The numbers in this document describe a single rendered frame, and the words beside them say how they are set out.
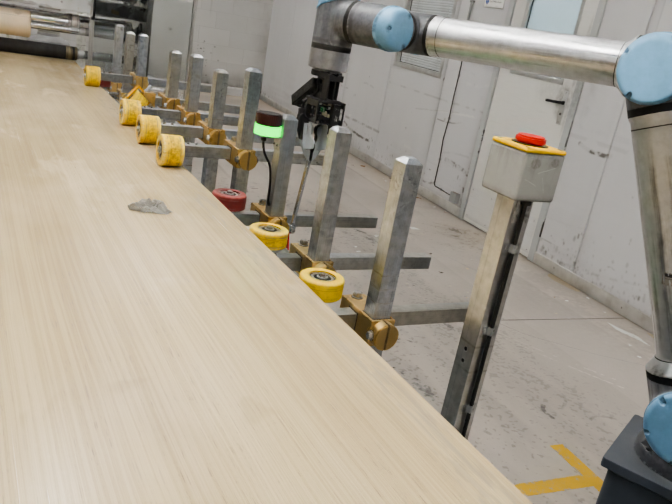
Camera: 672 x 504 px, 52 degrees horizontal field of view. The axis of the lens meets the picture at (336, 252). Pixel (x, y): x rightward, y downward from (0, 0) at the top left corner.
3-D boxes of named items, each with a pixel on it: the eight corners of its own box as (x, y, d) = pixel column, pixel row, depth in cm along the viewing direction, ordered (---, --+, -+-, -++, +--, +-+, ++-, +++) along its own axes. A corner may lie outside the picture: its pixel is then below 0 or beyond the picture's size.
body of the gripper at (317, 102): (312, 126, 155) (321, 72, 151) (297, 119, 162) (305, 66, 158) (342, 129, 158) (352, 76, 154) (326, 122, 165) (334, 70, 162)
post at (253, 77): (234, 243, 192) (258, 68, 177) (238, 247, 189) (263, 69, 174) (222, 243, 190) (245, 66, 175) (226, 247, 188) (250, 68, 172)
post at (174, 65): (166, 183, 255) (179, 50, 240) (168, 186, 252) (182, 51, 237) (156, 183, 253) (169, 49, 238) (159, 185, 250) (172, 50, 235)
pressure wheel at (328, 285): (298, 318, 128) (307, 261, 125) (339, 330, 127) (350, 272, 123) (284, 335, 121) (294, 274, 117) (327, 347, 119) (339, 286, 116)
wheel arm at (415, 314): (485, 316, 145) (489, 298, 144) (495, 324, 142) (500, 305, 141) (298, 328, 124) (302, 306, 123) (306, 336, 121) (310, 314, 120)
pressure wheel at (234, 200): (234, 231, 170) (240, 186, 166) (245, 242, 163) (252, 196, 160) (202, 231, 166) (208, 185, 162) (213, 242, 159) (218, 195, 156)
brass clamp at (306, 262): (309, 263, 154) (313, 242, 153) (336, 288, 143) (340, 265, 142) (284, 263, 151) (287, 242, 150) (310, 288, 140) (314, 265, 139)
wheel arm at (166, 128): (300, 144, 223) (302, 133, 222) (305, 147, 220) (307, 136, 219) (144, 131, 199) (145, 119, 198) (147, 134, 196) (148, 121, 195)
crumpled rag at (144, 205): (169, 205, 145) (170, 194, 145) (174, 215, 139) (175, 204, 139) (125, 202, 142) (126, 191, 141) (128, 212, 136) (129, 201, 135)
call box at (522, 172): (516, 193, 98) (531, 139, 95) (551, 208, 92) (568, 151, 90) (478, 191, 94) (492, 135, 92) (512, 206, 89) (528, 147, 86)
